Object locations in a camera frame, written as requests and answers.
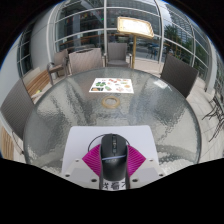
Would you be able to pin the black computer mouse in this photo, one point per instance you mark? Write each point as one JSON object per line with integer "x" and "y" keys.
{"x": 114, "y": 156}

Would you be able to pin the gold menu display stand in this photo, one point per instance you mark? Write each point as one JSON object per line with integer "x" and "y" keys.
{"x": 135, "y": 27}

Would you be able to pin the dark metal folding table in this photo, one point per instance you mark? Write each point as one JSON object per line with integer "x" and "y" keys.
{"x": 215, "y": 115}

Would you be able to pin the white printed mouse pad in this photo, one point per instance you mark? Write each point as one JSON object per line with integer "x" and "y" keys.
{"x": 80, "y": 138}

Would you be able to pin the colourful laminated menu card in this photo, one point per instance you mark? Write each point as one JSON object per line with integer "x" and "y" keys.
{"x": 111, "y": 85}

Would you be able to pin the grey wicker chair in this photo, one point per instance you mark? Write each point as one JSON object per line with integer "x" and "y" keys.
{"x": 178, "y": 76}
{"x": 16, "y": 108}
{"x": 117, "y": 53}
{"x": 86, "y": 61}
{"x": 60, "y": 61}

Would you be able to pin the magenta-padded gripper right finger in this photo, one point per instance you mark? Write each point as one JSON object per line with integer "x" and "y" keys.
{"x": 136, "y": 162}

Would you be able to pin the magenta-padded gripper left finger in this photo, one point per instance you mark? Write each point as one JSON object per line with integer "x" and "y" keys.
{"x": 90, "y": 163}

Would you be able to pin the wooden slatted bench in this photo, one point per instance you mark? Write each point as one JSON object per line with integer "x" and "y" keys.
{"x": 37, "y": 83}
{"x": 6, "y": 143}

